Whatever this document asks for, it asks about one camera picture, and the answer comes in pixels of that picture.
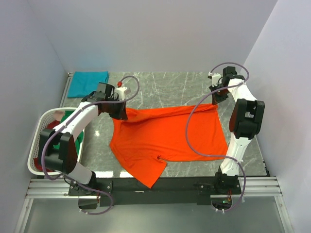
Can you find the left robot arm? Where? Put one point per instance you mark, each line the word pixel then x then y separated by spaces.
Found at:
pixel 57 147

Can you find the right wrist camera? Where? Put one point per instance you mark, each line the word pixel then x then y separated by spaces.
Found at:
pixel 215 78

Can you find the black base beam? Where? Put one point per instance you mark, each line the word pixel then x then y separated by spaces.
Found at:
pixel 167 190

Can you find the beige garment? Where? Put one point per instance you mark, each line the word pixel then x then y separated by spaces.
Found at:
pixel 58 115

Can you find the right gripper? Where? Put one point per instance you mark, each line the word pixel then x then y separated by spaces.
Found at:
pixel 216 99

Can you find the orange t-shirt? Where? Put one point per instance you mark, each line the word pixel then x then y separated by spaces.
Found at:
pixel 149 138

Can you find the white laundry basket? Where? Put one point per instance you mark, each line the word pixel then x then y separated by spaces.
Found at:
pixel 47 118

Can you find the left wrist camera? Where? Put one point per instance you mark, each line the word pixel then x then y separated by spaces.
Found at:
pixel 121 92

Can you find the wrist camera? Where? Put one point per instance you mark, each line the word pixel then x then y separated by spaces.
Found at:
pixel 215 78
pixel 121 92

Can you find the folded teal t-shirt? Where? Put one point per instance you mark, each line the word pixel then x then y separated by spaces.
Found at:
pixel 83 83

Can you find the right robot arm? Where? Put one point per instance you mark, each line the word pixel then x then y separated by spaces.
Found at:
pixel 245 123

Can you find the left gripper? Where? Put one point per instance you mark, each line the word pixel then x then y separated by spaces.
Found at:
pixel 122 114

